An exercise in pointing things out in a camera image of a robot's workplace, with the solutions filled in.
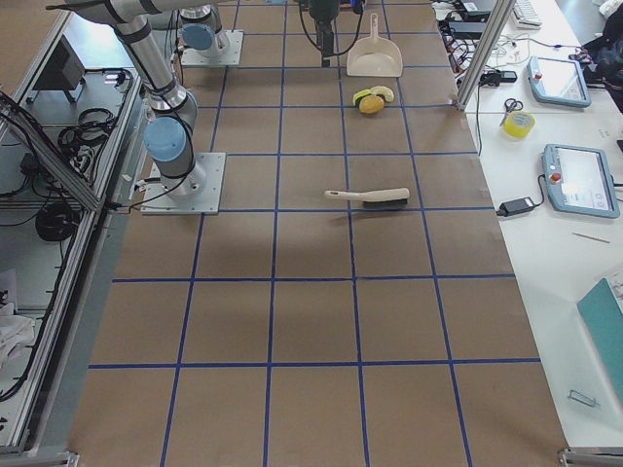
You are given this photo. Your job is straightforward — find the beige hand brush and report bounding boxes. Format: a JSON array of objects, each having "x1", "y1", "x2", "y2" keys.
[{"x1": 323, "y1": 188, "x2": 411, "y2": 209}]

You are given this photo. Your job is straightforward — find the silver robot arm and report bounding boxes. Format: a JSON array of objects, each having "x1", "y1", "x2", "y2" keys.
[
  {"x1": 179, "y1": 4, "x2": 230, "y2": 57},
  {"x1": 46, "y1": 1, "x2": 229, "y2": 198}
]

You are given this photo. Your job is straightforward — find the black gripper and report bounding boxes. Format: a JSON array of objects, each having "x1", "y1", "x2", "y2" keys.
[{"x1": 309, "y1": 0, "x2": 338, "y2": 67}]

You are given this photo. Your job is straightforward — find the curved croissant bread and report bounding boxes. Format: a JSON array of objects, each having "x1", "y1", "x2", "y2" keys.
[{"x1": 370, "y1": 86, "x2": 394, "y2": 102}]

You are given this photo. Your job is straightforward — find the brown bread roll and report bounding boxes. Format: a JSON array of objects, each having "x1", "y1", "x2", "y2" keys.
[{"x1": 358, "y1": 94, "x2": 385, "y2": 115}]

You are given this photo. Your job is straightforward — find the beige plastic dustpan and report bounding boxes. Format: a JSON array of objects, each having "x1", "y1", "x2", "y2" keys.
[{"x1": 347, "y1": 13, "x2": 403, "y2": 78}]

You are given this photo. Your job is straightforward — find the black power adapter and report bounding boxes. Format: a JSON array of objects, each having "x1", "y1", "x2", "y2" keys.
[{"x1": 496, "y1": 197, "x2": 536, "y2": 217}]

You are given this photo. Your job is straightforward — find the lower teach pendant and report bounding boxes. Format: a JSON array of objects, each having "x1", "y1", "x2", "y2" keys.
[{"x1": 541, "y1": 144, "x2": 620, "y2": 219}]

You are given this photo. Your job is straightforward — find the white crumpled cloth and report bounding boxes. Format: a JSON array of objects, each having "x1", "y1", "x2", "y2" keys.
[{"x1": 1, "y1": 269, "x2": 35, "y2": 368}]

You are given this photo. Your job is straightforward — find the teach pendant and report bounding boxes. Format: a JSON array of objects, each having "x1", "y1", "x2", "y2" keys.
[
  {"x1": 527, "y1": 56, "x2": 592, "y2": 108},
  {"x1": 541, "y1": 144, "x2": 620, "y2": 219}
]

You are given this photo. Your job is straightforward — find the teal notebook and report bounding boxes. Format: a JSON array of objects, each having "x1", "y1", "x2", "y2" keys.
[{"x1": 577, "y1": 277, "x2": 622, "y2": 402}]

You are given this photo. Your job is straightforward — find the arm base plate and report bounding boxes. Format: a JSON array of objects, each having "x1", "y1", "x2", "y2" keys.
[
  {"x1": 139, "y1": 153, "x2": 227, "y2": 215},
  {"x1": 182, "y1": 28, "x2": 244, "y2": 68}
]

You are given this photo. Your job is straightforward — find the yellow green sponge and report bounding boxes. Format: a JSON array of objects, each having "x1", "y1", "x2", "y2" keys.
[{"x1": 352, "y1": 89, "x2": 372, "y2": 107}]

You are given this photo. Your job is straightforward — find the black handled scissors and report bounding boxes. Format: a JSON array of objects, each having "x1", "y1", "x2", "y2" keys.
[{"x1": 499, "y1": 97, "x2": 524, "y2": 126}]

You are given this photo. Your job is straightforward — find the upper teach pendant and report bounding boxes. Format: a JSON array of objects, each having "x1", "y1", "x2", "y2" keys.
[{"x1": 527, "y1": 56, "x2": 592, "y2": 108}]

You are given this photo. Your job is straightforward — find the yellow tape roll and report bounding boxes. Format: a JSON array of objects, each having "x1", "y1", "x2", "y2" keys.
[{"x1": 501, "y1": 110, "x2": 535, "y2": 139}]

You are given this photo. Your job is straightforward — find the aluminium frame post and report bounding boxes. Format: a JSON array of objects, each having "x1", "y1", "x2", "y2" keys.
[{"x1": 456, "y1": 0, "x2": 514, "y2": 111}]

